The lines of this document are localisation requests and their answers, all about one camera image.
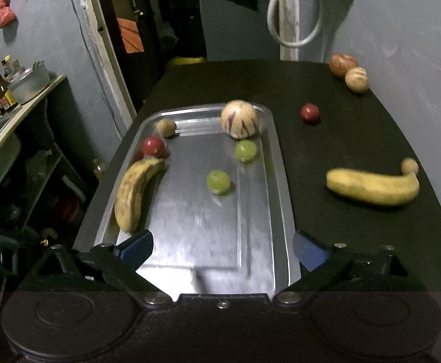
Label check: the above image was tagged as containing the red apple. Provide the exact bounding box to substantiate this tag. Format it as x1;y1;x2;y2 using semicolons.
328;53;359;78

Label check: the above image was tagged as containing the large yellow banana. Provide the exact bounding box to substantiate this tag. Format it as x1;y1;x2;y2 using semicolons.
325;168;421;207

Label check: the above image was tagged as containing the dark sauce bottle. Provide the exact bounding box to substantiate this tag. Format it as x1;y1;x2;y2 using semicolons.
0;61;11;112

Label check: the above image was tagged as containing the grey cabinet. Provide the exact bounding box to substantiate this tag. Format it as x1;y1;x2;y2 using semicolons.
200;0;282;62

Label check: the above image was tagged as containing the black wall cable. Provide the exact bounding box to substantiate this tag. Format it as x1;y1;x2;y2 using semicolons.
64;0;125;140

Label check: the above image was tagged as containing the green grape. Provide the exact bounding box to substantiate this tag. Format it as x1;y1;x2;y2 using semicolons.
235;139;258;163
206;170;231;195

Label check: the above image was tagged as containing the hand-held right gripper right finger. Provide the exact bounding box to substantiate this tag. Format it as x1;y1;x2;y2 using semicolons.
273;231;429;309

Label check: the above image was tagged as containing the cooking oil bottle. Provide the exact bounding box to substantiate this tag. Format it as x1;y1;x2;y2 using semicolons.
92;159;108;181

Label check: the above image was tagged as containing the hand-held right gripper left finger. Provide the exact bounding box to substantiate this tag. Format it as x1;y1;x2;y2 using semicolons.
20;229;174;309

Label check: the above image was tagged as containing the striped pepino melon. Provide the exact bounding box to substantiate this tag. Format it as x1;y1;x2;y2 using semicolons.
220;100;260;140
345;67;370;93

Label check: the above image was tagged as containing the round brown fruit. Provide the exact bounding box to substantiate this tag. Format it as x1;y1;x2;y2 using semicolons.
401;158;420;176
156;119;178;139

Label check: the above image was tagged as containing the yellow-capped clear bottle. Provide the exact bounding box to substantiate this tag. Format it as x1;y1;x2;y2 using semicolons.
2;56;16;81

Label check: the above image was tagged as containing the wooden kitchen counter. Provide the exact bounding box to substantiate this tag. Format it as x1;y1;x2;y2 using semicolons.
0;75;68;182

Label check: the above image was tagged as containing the metal cooking pot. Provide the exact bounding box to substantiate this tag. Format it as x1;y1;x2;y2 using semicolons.
9;61;51;106

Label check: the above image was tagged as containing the red container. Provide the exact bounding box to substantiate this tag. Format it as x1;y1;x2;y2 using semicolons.
54;197;81;221

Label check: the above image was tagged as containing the white hose loop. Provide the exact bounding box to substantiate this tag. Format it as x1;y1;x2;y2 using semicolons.
268;0;325;48

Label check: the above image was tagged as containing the rectangular metal tray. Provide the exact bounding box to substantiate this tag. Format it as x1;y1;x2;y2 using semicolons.
72;102;302;301

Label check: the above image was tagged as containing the red cherry tomato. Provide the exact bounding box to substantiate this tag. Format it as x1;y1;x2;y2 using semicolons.
301;103;321;125
142;137;166;158

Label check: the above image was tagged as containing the small spotted banana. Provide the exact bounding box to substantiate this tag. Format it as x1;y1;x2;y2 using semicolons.
114;158;166;234

